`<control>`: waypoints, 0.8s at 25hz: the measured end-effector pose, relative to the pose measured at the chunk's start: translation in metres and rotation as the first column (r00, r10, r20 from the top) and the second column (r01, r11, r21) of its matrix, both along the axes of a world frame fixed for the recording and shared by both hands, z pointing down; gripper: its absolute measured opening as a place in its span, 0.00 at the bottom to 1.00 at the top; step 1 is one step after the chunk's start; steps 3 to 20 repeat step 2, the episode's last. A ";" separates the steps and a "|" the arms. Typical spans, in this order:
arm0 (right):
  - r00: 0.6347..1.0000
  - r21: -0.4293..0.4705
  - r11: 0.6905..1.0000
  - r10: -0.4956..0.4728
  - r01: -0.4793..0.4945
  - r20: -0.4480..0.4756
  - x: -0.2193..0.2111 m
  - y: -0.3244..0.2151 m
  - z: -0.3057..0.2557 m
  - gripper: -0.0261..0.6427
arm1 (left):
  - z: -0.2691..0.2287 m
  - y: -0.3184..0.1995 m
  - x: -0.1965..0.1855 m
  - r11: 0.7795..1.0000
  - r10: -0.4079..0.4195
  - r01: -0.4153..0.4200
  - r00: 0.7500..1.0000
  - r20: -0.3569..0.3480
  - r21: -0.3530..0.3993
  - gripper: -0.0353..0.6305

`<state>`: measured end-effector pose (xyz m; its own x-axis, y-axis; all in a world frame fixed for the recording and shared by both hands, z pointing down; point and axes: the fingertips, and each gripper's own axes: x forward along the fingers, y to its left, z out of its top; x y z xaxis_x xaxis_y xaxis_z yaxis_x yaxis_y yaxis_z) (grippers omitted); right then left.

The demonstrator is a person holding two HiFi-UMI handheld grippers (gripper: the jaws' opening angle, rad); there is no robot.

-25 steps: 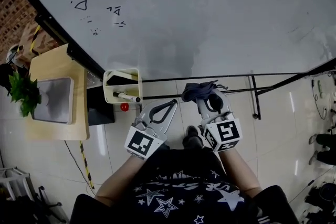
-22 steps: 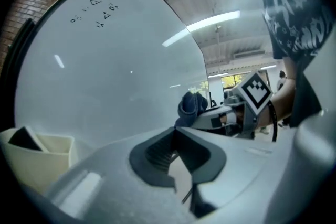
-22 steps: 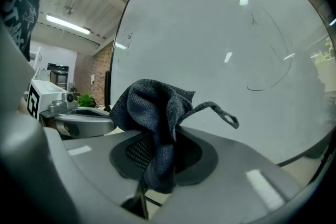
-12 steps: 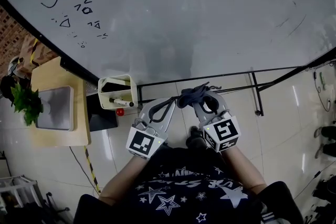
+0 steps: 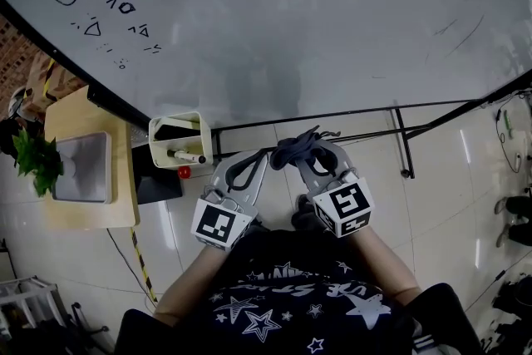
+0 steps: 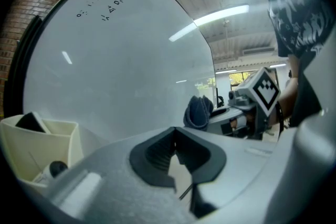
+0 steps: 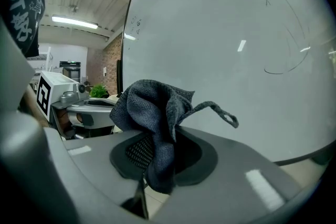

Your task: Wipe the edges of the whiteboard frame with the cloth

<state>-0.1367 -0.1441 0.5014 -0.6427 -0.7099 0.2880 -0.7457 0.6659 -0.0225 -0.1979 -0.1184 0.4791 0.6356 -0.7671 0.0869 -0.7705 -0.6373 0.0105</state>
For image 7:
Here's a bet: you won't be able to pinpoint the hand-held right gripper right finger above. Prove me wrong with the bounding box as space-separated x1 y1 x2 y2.
148 125 314 224

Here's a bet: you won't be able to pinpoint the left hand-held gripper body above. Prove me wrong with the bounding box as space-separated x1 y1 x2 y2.
36 71 90 126

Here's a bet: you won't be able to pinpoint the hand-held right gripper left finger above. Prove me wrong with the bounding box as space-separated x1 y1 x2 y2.
44 128 155 224

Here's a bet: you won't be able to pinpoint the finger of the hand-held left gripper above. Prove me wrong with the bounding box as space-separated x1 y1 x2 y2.
67 106 116 129
84 98 118 108

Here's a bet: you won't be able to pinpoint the dark blue cloth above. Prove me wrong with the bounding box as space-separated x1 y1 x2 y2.
109 79 239 195

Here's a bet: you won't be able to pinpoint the large whiteboard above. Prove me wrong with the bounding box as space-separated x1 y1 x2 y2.
117 0 336 166

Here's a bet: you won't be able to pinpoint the person's left forearm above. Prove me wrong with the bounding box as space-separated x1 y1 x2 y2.
18 85 51 128

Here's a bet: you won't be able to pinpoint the person's left hand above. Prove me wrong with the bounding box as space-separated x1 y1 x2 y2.
58 110 84 140

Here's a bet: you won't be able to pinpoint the green leafy plant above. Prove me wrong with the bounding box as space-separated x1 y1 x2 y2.
89 83 110 99

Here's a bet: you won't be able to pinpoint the black display cabinet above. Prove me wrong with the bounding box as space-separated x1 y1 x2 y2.
59 60 81 85

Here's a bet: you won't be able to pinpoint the white metal rack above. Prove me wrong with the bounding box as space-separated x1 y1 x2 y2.
38 46 55 72

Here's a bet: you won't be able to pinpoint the ceiling tube lamp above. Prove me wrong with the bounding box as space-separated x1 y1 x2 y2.
51 14 99 30

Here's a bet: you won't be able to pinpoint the person's black star-print shirt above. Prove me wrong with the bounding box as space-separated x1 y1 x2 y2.
0 0 47 59

